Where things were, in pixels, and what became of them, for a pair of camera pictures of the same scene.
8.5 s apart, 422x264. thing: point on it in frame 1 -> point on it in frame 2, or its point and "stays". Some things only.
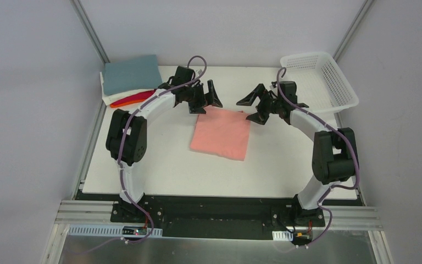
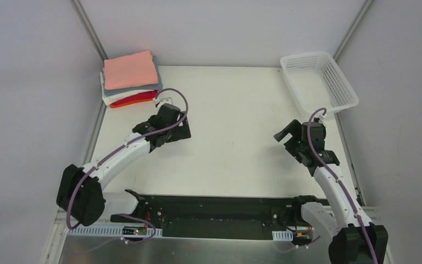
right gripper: x=263 y=103 -> x=293 y=135
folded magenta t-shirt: x=136 y=97 stays
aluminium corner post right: x=353 y=29 stays
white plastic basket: x=319 y=83 stays
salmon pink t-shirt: x=221 y=132 -> x=129 y=71
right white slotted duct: x=282 y=235 stays
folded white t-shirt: x=109 y=98 stays
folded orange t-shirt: x=126 y=103 stays
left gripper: x=200 y=97 -> x=177 y=130
